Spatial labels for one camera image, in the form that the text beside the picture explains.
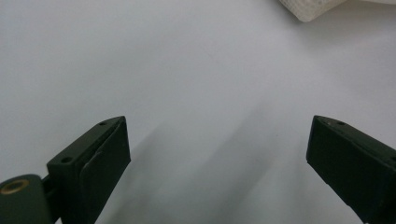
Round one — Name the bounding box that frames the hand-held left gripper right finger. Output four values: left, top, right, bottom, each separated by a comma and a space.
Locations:
305, 115, 396, 224

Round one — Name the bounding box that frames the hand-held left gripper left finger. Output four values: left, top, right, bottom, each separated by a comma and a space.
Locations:
46, 116, 132, 224

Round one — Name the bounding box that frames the white mesh laundry bag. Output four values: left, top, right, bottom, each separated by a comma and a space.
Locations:
278, 0, 396, 23

